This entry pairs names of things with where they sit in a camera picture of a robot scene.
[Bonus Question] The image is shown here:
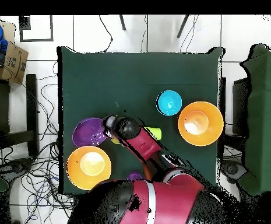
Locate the green cup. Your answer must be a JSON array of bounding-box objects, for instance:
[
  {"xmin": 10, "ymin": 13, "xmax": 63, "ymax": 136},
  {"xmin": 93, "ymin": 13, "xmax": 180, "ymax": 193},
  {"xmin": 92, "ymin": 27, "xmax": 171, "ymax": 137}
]
[{"xmin": 145, "ymin": 126, "xmax": 162, "ymax": 141}]

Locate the light blue opaque bowl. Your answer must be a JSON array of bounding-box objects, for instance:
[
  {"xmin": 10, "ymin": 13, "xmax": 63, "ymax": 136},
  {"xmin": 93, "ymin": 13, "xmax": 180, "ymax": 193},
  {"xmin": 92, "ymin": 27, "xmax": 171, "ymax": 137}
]
[{"xmin": 155, "ymin": 90, "xmax": 183, "ymax": 117}]

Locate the purple bowl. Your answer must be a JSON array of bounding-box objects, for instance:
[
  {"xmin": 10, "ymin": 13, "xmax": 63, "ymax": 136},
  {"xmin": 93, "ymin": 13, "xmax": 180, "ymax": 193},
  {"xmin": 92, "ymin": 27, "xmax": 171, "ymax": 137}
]
[{"xmin": 72, "ymin": 117, "xmax": 108, "ymax": 148}]

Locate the purple cup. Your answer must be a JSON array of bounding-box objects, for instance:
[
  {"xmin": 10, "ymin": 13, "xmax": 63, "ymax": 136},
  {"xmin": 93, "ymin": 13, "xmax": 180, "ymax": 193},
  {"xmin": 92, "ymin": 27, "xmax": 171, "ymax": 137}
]
[{"xmin": 126, "ymin": 171, "xmax": 143, "ymax": 181}]

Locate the large orange bowl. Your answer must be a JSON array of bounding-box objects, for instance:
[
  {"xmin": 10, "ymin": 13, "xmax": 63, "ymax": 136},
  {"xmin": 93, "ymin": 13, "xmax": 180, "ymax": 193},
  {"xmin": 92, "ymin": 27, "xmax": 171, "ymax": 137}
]
[
  {"xmin": 66, "ymin": 145, "xmax": 112, "ymax": 191},
  {"xmin": 177, "ymin": 100, "xmax": 225, "ymax": 147}
]

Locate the dark green tablecloth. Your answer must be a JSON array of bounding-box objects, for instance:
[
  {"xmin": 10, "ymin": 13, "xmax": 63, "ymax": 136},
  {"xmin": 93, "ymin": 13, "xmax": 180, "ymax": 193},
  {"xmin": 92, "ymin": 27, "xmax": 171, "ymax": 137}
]
[{"xmin": 57, "ymin": 45, "xmax": 226, "ymax": 195}]

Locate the black bench stand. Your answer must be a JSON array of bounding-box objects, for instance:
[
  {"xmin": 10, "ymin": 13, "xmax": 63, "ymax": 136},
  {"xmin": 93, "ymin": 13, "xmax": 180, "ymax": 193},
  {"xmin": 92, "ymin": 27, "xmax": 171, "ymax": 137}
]
[{"xmin": 0, "ymin": 73, "xmax": 39, "ymax": 157}]

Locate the black monitor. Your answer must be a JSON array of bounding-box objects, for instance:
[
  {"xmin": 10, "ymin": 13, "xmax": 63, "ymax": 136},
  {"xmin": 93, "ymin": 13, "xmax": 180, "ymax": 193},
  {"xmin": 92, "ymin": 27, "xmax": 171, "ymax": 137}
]
[{"xmin": 232, "ymin": 77, "xmax": 251, "ymax": 137}]

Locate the cardboard box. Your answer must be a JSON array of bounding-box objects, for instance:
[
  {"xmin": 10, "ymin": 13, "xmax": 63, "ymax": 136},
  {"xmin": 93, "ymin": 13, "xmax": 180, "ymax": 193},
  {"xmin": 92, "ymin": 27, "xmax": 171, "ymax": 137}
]
[{"xmin": 0, "ymin": 43, "xmax": 29, "ymax": 85}]

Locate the black floor cable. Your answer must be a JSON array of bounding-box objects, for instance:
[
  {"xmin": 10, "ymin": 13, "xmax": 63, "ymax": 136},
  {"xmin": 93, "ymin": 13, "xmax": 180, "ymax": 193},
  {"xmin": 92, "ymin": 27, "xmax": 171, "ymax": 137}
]
[{"xmin": 99, "ymin": 15, "xmax": 114, "ymax": 53}]

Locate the tangle of floor cables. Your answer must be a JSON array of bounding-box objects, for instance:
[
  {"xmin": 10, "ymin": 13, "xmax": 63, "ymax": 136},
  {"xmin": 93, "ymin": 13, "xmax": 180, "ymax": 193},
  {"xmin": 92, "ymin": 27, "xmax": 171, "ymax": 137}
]
[{"xmin": 0, "ymin": 61, "xmax": 75, "ymax": 224}]

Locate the black square frame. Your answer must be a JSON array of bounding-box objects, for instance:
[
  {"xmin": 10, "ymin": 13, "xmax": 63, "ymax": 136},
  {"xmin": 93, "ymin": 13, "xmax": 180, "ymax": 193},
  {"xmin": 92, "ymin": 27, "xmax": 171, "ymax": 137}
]
[{"xmin": 18, "ymin": 15, "xmax": 54, "ymax": 43}]

